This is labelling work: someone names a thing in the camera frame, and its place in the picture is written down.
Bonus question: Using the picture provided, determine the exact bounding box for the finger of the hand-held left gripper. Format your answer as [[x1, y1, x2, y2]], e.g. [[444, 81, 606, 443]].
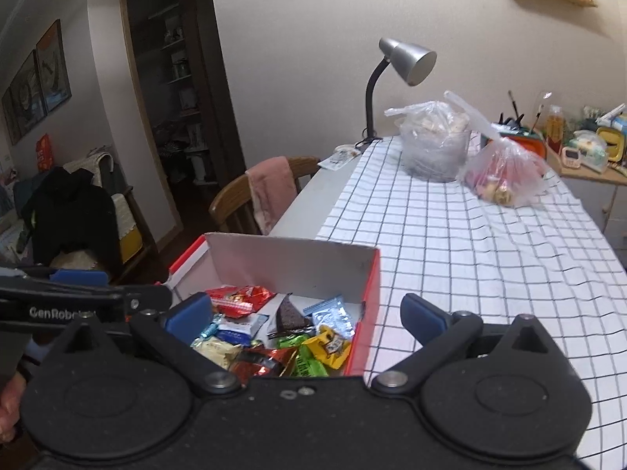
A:
[[0, 267, 124, 296], [122, 284, 174, 323]]

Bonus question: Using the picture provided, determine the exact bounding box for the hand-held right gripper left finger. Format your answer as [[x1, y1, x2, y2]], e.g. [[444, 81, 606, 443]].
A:
[[51, 293, 243, 395]]

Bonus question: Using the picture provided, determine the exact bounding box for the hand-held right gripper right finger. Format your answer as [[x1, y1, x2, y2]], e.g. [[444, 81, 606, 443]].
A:
[[370, 294, 573, 395]]

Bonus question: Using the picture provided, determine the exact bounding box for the cream snack packet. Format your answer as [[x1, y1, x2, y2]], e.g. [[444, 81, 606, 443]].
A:
[[191, 338, 244, 371]]

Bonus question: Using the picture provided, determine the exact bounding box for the red snack packet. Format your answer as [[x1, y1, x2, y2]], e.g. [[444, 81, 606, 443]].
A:
[[206, 285, 276, 319]]

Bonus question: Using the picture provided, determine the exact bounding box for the white ice cream print packet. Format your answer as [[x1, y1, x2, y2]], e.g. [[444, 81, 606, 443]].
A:
[[216, 313, 270, 346]]

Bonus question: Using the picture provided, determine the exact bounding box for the red-brown foil snack packet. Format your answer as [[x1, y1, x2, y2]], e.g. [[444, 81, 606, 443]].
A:
[[229, 345, 297, 385]]

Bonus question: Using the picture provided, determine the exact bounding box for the yellow snack packet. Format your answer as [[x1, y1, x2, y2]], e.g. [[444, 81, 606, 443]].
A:
[[301, 325, 353, 370]]

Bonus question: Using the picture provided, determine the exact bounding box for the brown triangular snack packet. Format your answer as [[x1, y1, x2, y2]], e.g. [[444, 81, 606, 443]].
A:
[[273, 294, 315, 334]]

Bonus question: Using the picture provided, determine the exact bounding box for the red cardboard box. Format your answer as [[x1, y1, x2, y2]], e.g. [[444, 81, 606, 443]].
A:
[[167, 232, 382, 379]]

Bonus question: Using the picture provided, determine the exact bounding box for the clear bag of red snacks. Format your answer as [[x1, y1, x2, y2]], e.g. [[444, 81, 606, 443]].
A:
[[443, 90, 550, 208]]

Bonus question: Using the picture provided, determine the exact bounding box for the clear bag of pale snacks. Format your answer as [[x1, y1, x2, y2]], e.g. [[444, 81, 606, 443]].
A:
[[384, 100, 474, 183]]

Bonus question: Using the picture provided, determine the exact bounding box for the person's left hand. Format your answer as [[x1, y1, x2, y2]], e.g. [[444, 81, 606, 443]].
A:
[[0, 371, 24, 445]]

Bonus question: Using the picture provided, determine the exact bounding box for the black jacket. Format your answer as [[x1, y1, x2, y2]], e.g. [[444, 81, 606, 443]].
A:
[[21, 166, 121, 269]]

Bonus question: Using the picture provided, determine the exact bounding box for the checkered tablecloth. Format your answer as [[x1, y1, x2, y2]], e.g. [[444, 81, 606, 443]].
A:
[[316, 134, 627, 470]]

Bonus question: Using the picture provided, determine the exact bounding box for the chair with black jacket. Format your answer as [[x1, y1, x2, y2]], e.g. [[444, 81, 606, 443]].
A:
[[51, 151, 158, 272]]

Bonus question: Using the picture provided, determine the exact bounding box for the wooden chair curved backrest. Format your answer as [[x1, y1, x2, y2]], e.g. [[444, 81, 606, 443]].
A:
[[209, 155, 322, 236]]

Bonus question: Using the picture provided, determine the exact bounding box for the red hanging sign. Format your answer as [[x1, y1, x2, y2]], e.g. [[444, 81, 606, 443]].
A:
[[35, 133, 54, 173]]

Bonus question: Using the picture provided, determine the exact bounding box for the pink towel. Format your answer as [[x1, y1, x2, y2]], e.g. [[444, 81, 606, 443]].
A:
[[245, 157, 303, 236]]

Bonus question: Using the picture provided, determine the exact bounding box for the small printed flat packet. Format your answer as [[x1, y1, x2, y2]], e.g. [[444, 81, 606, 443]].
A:
[[317, 144, 363, 170]]

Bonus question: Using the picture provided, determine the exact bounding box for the dark bookshelf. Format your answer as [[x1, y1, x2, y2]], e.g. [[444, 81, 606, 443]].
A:
[[119, 0, 246, 238]]

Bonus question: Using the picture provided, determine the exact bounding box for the white cabinet wooden top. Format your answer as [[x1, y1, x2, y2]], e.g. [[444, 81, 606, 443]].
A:
[[541, 130, 627, 248]]

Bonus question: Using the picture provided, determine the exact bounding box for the orange drink bottle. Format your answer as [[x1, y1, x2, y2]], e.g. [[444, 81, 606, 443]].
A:
[[545, 104, 565, 154]]

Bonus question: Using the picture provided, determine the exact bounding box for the green white tissue pack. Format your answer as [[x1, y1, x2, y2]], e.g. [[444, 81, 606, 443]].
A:
[[572, 130, 609, 173]]

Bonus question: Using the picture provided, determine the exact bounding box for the grey desk lamp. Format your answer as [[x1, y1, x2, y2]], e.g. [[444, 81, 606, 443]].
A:
[[361, 36, 438, 146]]

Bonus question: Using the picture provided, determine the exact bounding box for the yellow tissue box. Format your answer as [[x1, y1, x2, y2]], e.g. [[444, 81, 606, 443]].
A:
[[595, 126, 627, 163]]

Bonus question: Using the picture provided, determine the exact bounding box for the white tube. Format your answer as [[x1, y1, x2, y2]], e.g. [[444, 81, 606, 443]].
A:
[[596, 103, 627, 125]]

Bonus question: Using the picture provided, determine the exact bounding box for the dark framed wall picture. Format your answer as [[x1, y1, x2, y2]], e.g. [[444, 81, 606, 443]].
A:
[[9, 50, 48, 134], [36, 18, 74, 114]]

